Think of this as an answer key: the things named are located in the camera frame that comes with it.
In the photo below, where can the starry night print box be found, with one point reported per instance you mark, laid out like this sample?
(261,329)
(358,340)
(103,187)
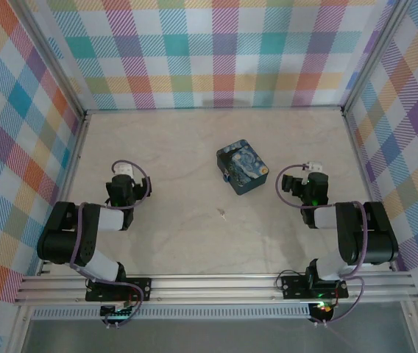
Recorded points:
(244,165)

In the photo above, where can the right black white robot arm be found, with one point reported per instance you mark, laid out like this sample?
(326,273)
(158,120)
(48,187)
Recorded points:
(356,235)

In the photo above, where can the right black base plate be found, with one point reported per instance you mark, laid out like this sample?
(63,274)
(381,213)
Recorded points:
(293,287)

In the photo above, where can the aluminium table edge rail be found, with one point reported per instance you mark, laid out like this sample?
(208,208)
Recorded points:
(71,176)
(365,176)
(212,109)

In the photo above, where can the blue padlock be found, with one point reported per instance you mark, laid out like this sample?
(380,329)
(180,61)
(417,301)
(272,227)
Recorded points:
(226,177)

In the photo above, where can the aluminium corner post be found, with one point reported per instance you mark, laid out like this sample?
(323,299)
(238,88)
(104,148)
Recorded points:
(52,59)
(378,55)

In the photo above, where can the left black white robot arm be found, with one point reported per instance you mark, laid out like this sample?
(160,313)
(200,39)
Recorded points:
(84,242)

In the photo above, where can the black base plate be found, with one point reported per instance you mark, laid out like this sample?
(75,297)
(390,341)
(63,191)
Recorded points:
(139,288)
(293,287)

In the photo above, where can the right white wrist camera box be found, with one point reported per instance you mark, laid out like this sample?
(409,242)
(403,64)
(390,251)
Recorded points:
(314,165)

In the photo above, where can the long aluminium mounting rail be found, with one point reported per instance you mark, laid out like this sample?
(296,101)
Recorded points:
(212,288)

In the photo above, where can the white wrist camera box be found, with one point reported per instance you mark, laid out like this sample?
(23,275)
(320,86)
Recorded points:
(314,165)
(123,169)

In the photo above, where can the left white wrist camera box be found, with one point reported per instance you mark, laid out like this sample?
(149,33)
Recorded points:
(123,169)

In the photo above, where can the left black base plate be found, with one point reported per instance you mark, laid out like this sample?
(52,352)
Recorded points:
(139,288)

